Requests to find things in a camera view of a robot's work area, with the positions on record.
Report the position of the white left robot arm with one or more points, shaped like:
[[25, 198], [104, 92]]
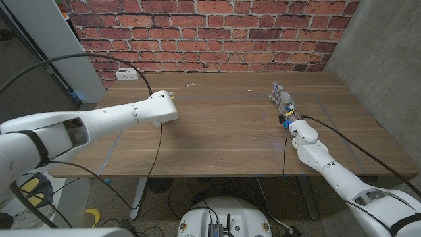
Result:
[[108, 115]]

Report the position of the white sneaker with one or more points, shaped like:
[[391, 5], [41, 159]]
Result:
[[33, 218]]

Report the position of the short black antenna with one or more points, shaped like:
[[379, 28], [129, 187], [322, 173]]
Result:
[[228, 222]]

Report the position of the clear cellophane sheet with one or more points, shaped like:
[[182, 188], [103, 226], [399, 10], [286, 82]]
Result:
[[217, 108]]

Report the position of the small grey electronics box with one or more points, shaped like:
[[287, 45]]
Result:
[[215, 230]]

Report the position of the red brick print backdrop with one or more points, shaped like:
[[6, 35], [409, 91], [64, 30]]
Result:
[[210, 33]]

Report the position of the white robot torso base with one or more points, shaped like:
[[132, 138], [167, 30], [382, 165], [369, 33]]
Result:
[[243, 210]]

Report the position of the dark grey table leg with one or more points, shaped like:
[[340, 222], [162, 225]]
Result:
[[309, 204]]

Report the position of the white table leg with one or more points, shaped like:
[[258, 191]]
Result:
[[138, 197]]

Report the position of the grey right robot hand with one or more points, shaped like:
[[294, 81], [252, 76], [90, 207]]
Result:
[[284, 98]]

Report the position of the white power strip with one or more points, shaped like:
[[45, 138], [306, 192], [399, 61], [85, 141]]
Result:
[[126, 75]]

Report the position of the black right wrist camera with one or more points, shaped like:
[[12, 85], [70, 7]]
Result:
[[283, 119]]

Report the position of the white robot chest rim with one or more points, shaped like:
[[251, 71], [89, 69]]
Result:
[[65, 233]]

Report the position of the yellow curved floor object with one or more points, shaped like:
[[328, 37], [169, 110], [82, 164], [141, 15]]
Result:
[[95, 215]]

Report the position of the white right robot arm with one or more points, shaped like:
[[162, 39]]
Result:
[[338, 177]]

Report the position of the white cabinet panel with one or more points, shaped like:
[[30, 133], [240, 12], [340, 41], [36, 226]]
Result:
[[59, 33]]

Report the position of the black yellow foot pedal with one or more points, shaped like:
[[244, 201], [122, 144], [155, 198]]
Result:
[[39, 183]]

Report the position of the round black floor fan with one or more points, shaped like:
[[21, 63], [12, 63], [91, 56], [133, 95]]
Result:
[[161, 184]]

